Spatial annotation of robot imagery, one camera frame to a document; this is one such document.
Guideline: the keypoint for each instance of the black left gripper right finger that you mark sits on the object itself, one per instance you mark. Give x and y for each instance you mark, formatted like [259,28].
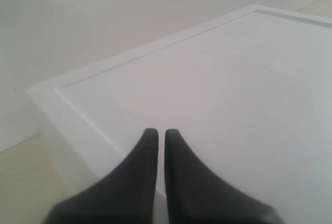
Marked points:
[195,194]

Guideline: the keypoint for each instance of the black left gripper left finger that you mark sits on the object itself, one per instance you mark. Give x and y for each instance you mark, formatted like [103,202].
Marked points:
[126,195]

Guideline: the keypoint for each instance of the white translucent drawer cabinet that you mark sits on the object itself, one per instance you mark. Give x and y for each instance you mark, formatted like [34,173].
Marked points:
[249,91]

